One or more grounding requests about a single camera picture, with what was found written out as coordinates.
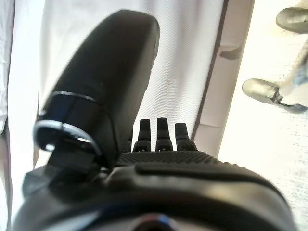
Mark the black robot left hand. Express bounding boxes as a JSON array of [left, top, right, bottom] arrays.
[[12, 8, 299, 231]]

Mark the grey patterned rug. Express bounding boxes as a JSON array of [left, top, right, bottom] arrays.
[[216, 0, 308, 231]]

